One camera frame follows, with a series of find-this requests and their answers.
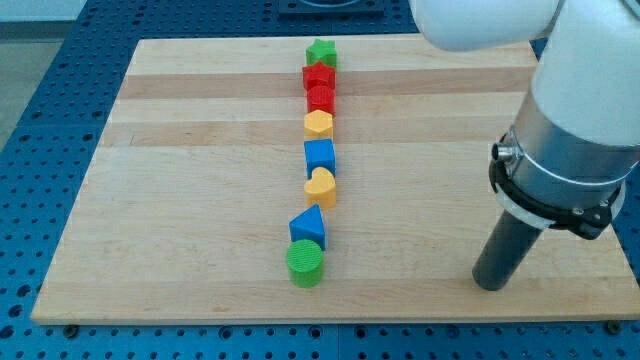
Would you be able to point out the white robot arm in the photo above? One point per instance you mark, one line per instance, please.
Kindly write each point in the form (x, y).
(563, 162)

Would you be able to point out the yellow heart block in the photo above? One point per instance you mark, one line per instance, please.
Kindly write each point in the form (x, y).
(321, 189)

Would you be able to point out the blue cube block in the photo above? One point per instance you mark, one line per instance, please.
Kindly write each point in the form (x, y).
(320, 153)

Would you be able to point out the blue triangle block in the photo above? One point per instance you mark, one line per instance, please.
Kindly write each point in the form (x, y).
(309, 225)

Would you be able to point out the yellow hexagon block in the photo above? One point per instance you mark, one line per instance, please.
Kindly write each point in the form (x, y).
(318, 124)

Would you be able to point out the green cylinder block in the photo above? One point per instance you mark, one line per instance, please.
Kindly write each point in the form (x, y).
(305, 263)

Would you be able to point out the red cylinder block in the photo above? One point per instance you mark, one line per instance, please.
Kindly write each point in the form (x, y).
(321, 97)

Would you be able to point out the light wooden board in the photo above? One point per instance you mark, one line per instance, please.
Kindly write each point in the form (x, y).
(182, 217)

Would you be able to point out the red star block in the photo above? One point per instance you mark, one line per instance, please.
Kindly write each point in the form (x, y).
(318, 74)

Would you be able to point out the green star block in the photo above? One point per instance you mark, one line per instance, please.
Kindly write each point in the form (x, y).
(323, 51)

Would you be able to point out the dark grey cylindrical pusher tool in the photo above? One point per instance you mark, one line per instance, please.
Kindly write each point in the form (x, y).
(505, 249)

